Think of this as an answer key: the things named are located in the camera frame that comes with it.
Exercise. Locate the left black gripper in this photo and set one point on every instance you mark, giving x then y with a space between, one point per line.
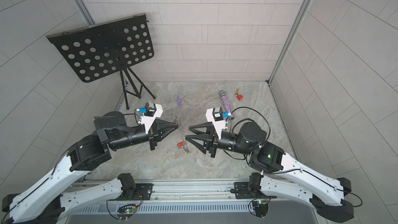
158 134

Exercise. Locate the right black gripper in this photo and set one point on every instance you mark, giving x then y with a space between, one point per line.
211 136

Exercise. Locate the metal disc with key rings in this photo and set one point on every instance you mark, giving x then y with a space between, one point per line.
185 147

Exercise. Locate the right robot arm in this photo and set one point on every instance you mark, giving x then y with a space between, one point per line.
278 174

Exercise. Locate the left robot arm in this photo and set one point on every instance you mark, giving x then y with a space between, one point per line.
46 202

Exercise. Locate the small purple figurine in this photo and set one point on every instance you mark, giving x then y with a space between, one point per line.
179 101

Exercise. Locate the purple glitter microphone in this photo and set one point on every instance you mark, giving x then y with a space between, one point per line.
226 103

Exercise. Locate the gold chess pawn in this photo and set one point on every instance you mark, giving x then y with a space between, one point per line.
237 92

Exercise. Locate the left circuit board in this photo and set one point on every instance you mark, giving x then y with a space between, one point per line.
129 209

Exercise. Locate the circuit board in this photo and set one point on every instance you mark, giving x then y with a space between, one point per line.
260 209
129 209

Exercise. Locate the right circuit board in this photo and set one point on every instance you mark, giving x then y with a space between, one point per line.
260 209

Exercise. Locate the black perforated music stand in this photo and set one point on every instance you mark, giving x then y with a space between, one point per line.
108 48

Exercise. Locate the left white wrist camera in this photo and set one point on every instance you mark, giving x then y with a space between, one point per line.
148 114

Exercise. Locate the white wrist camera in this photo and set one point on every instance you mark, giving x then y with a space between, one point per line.
148 114
218 119

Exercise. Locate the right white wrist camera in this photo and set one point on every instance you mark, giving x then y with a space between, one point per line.
218 119

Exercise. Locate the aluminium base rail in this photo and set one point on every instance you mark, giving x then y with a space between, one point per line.
216 190

